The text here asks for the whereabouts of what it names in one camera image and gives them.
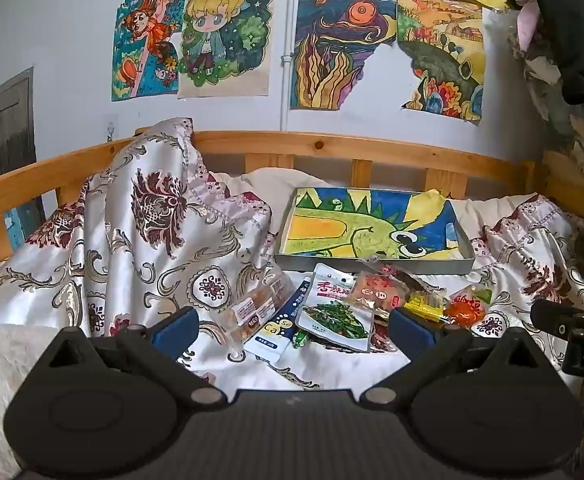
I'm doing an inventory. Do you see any blond child wall drawing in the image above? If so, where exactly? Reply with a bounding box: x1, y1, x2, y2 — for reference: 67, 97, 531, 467
177, 0, 276, 100

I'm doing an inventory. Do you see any grey door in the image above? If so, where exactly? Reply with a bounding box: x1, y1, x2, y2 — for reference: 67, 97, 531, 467
0, 67, 47, 271

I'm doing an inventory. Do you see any yellow snack packet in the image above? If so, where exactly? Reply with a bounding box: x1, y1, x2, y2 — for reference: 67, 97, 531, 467
404, 292, 445, 323

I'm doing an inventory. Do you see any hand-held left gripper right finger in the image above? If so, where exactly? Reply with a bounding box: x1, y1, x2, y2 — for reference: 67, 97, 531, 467
359, 307, 548, 408

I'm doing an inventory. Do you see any orange snack packet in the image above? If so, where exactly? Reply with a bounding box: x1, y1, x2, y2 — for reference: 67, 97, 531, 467
442, 285, 493, 328

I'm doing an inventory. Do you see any black hanging garment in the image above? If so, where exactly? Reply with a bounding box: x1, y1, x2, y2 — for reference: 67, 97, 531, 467
507, 0, 584, 106

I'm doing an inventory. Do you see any floral satin blanket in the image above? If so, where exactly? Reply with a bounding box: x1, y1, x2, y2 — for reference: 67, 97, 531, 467
0, 117, 584, 391

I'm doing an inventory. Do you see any silver green vegetable snack packet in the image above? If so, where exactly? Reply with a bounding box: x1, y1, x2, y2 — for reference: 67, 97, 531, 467
294, 262, 375, 353

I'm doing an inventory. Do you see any white wall pipe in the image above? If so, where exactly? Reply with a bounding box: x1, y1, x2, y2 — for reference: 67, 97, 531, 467
279, 0, 297, 133

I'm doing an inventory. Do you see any blue and white powder packet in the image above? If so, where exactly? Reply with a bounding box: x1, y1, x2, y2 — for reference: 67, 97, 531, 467
243, 280, 313, 363

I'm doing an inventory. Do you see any dinosaur drawing paper liner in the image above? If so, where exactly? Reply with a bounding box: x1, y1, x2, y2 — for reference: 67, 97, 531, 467
279, 188, 465, 261

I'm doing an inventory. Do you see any swirling sun wall drawing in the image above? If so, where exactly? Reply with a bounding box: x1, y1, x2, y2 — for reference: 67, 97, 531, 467
290, 0, 397, 111

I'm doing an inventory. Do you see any orange-haired girl wall drawing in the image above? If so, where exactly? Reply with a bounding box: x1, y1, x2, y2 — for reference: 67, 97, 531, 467
112, 0, 187, 102

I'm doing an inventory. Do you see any pink meat snack packet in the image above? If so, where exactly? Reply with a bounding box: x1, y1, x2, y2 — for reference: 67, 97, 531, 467
344, 269, 413, 311

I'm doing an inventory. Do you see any beige patterned hanging cloth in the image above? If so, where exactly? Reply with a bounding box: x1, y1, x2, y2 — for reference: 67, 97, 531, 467
509, 30, 584, 161

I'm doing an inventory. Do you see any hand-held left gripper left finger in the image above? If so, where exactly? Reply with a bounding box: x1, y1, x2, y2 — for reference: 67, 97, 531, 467
36, 306, 230, 408

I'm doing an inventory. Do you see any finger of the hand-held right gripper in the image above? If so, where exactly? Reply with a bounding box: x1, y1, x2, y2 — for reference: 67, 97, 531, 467
530, 299, 584, 335

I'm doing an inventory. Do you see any clear packet with brown snack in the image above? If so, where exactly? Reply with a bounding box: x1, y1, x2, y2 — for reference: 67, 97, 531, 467
372, 310, 397, 353

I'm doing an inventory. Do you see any grey shallow tray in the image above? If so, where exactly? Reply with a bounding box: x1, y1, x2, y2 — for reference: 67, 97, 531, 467
275, 187, 475, 276

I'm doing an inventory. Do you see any landscape wall drawing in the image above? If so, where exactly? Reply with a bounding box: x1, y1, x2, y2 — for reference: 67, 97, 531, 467
397, 0, 488, 123

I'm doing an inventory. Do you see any clear bread packet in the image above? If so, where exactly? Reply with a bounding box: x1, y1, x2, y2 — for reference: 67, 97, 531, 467
220, 267, 295, 343

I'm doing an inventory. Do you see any wooden bed rail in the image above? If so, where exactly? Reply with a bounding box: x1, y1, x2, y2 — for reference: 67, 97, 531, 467
0, 130, 584, 271

